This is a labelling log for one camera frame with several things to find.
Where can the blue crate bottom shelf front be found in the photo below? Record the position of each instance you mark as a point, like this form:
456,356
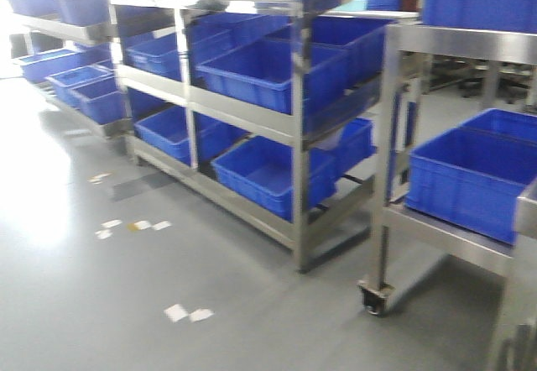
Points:
261,170

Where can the blue crate shelf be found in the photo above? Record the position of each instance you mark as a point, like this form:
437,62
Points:
261,170
261,74
167,131

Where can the steel left shelf rack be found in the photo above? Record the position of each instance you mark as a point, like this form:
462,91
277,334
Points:
337,129

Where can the steel shelf rack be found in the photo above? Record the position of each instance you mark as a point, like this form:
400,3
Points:
84,22
337,129

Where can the blue crate middle shelf front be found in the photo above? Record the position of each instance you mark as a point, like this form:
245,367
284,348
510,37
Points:
261,74

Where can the blue crate bottom shelf left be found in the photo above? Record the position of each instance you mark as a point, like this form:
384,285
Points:
167,131

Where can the black cart caster wheel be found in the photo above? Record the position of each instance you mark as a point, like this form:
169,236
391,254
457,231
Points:
375,301

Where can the blue crate on cart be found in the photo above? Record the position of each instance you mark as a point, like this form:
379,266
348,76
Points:
471,179

